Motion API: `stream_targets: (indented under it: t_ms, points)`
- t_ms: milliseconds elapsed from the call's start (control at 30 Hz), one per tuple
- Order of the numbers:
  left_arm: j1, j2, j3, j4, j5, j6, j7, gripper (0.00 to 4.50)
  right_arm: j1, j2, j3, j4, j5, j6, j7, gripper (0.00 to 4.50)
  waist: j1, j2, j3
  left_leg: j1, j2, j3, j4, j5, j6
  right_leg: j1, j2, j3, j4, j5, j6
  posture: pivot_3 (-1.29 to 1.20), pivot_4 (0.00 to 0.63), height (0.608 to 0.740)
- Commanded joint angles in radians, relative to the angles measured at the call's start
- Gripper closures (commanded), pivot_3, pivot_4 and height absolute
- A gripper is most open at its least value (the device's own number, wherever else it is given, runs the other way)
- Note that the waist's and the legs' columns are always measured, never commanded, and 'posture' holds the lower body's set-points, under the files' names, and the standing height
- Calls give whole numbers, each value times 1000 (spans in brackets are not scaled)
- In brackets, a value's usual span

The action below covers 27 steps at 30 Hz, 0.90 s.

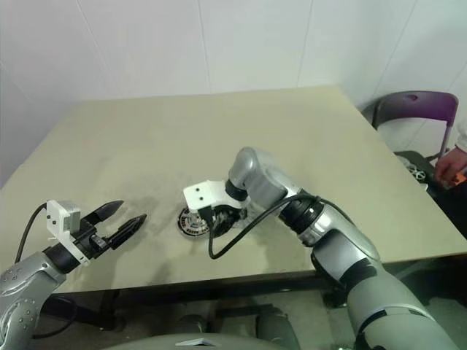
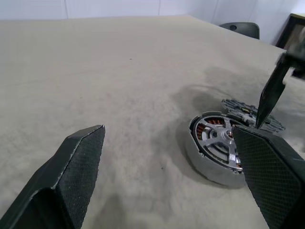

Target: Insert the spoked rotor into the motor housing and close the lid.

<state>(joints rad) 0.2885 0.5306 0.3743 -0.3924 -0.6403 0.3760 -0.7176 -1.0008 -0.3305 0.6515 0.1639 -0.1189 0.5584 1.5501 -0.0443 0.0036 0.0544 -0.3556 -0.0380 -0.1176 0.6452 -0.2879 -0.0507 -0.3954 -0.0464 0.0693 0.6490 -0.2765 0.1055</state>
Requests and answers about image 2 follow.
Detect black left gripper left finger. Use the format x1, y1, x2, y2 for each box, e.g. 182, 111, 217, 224
0, 125, 106, 229

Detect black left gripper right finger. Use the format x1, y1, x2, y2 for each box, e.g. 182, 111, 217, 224
231, 125, 305, 229

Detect black rotor with silver spokes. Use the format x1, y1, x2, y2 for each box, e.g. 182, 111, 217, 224
194, 115, 244, 173

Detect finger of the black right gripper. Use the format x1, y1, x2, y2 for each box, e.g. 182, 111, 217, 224
256, 82, 287, 128
255, 56, 290, 127

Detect folding chair with dark backrest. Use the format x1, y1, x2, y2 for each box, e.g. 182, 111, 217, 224
218, 22, 260, 40

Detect grey gear plate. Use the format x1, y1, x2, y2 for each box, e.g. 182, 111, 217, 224
221, 98, 286, 133

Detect silver motor housing copper windings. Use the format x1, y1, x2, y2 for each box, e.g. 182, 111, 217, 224
185, 111, 247, 189

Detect dark framed panel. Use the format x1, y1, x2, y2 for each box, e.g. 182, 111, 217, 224
275, 13, 305, 52

